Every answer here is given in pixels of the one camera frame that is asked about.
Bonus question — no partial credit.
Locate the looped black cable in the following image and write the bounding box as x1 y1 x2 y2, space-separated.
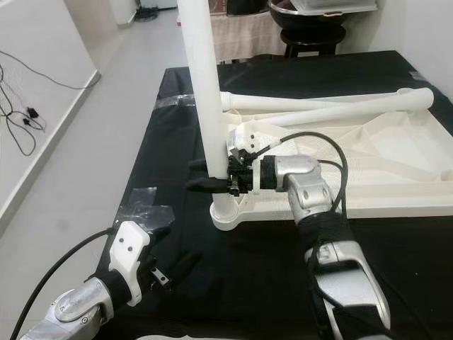
0 67 47 157

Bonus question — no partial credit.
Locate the black bag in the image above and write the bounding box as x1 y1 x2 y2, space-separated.
226 0 270 16

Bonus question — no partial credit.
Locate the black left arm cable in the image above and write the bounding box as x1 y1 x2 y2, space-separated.
11 227 114 340

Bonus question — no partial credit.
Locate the white plastic table top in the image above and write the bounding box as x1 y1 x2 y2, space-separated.
209 86 453 231

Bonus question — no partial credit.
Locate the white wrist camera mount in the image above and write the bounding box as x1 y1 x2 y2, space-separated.
110 221 151 307
226 122 273 199

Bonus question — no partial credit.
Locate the small black bundle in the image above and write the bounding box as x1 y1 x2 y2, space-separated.
136 6 162 18

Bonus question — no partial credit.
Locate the beige tablecloth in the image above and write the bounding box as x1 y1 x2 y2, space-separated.
184 11 287 63

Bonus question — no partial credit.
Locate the white plastic table leg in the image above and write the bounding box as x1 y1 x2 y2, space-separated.
176 0 238 220
219 91 348 113
244 86 435 128

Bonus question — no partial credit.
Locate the clear plastic storage box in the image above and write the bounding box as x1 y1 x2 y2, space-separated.
290 0 377 13

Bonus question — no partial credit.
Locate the black table cloth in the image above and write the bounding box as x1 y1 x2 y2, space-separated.
110 50 453 340

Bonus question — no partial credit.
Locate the black round stool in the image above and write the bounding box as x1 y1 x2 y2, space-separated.
280 27 340 59

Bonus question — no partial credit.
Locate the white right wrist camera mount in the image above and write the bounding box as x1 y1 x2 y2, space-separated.
226 122 273 199

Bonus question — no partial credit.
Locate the thin black cable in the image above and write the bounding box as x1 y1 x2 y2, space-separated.
0 50 101 91

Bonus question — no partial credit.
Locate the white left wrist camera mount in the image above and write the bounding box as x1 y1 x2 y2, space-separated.
110 221 151 307

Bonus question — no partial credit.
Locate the clear tape strip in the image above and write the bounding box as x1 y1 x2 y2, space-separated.
156 94 195 108

